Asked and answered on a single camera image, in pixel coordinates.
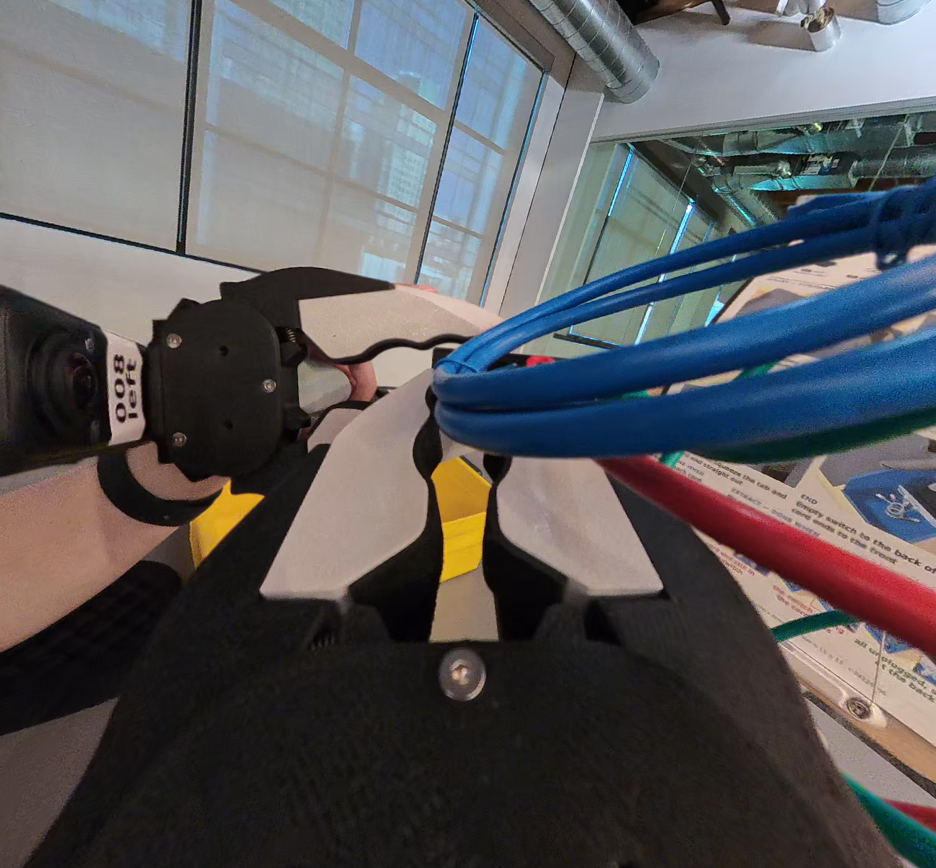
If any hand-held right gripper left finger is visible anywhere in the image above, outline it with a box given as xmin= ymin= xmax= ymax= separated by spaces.
xmin=258 ymin=371 xmax=446 ymax=641

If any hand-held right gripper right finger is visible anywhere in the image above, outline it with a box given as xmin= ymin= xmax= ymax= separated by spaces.
xmin=483 ymin=454 xmax=666 ymax=641

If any blue ethernet cable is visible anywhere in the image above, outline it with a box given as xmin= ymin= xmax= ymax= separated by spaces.
xmin=431 ymin=180 xmax=936 ymax=461

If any glass partition window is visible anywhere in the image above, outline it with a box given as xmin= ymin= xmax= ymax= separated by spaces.
xmin=541 ymin=115 xmax=936 ymax=346

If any person's left hand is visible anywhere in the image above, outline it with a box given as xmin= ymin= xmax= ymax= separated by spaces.
xmin=94 ymin=362 xmax=379 ymax=556

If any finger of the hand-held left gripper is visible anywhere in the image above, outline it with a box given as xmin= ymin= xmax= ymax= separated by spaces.
xmin=296 ymin=358 xmax=353 ymax=415
xmin=218 ymin=265 xmax=507 ymax=368

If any yellow plastic bin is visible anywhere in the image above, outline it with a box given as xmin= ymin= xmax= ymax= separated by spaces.
xmin=189 ymin=458 xmax=492 ymax=584

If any green ethernet cable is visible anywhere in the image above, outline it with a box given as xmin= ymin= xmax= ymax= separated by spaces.
xmin=618 ymin=363 xmax=936 ymax=868

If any silver spiral air duct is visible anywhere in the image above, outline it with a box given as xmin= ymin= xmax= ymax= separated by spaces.
xmin=475 ymin=0 xmax=661 ymax=106

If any red ethernet cable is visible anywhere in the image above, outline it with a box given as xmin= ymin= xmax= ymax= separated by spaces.
xmin=525 ymin=352 xmax=936 ymax=834

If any large window with blind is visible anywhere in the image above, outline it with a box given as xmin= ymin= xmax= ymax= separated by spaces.
xmin=0 ymin=0 xmax=548 ymax=298

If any printed instruction sheet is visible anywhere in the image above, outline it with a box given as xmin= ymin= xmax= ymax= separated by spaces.
xmin=673 ymin=254 xmax=936 ymax=730

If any instruction sheet on clipboard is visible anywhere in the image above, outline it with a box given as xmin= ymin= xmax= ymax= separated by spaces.
xmin=658 ymin=246 xmax=936 ymax=781

